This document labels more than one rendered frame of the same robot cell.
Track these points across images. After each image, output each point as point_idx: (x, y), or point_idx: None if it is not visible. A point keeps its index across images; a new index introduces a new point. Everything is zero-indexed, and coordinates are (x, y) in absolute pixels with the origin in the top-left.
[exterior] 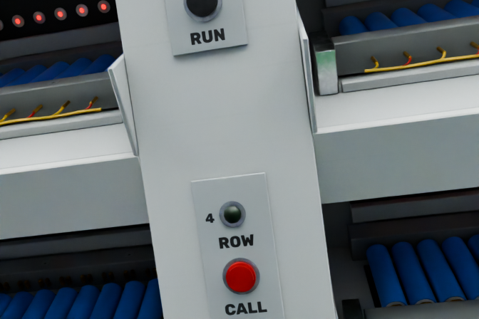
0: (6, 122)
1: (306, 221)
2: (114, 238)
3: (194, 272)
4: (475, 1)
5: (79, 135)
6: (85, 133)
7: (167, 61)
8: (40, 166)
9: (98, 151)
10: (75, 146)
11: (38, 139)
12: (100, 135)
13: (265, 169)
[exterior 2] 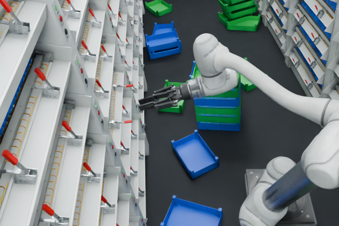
0: (102, 51)
1: (118, 42)
2: None
3: (118, 52)
4: None
5: (107, 47)
6: (106, 47)
7: (113, 33)
8: (114, 49)
9: (112, 46)
10: (110, 47)
11: (106, 50)
12: (108, 46)
13: (116, 39)
